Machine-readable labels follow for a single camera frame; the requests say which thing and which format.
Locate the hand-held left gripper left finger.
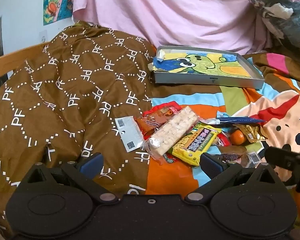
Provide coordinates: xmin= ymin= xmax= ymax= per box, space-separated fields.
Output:
xmin=19 ymin=152 xmax=120 ymax=204

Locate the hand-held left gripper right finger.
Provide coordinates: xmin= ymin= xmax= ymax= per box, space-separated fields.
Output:
xmin=185 ymin=152 xmax=282 ymax=204

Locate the yellow biscuit packet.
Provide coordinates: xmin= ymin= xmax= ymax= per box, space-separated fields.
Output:
xmin=171 ymin=122 xmax=222 ymax=167

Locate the gold foil snack packet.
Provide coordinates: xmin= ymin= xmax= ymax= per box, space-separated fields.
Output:
xmin=234 ymin=124 xmax=268 ymax=144

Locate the silver snack packet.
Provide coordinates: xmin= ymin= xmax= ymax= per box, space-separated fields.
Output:
xmin=115 ymin=116 xmax=143 ymax=152

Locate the clear rice cracker packet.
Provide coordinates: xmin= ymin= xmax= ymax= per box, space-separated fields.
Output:
xmin=141 ymin=106 xmax=199 ymax=165

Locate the long dark blue packet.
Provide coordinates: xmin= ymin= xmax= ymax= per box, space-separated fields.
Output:
xmin=202 ymin=115 xmax=267 ymax=126

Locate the red spicy snack packet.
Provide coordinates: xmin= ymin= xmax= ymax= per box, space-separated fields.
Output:
xmin=135 ymin=101 xmax=182 ymax=140

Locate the grey shallow box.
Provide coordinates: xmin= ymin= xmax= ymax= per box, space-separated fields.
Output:
xmin=150 ymin=45 xmax=265 ymax=90

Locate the colourful cartoon blanket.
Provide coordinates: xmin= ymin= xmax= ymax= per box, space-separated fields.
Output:
xmin=145 ymin=46 xmax=300 ymax=240

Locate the mandarin orange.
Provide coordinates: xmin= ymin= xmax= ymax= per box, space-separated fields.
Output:
xmin=229 ymin=129 xmax=247 ymax=146

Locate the brown letter-patterned blanket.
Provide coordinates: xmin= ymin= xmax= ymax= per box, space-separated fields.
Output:
xmin=0 ymin=21 xmax=157 ymax=240

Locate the plastic-wrapped dark patterned quilt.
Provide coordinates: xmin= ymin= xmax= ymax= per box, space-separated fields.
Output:
xmin=249 ymin=0 xmax=300 ymax=53

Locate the pink bed sheet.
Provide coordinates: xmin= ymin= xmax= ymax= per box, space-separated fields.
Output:
xmin=65 ymin=0 xmax=273 ymax=55

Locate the wooden bed frame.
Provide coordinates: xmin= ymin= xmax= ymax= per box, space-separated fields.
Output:
xmin=0 ymin=42 xmax=49 ymax=83

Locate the cartoon wall poster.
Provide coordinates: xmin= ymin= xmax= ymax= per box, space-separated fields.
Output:
xmin=43 ymin=0 xmax=73 ymax=26

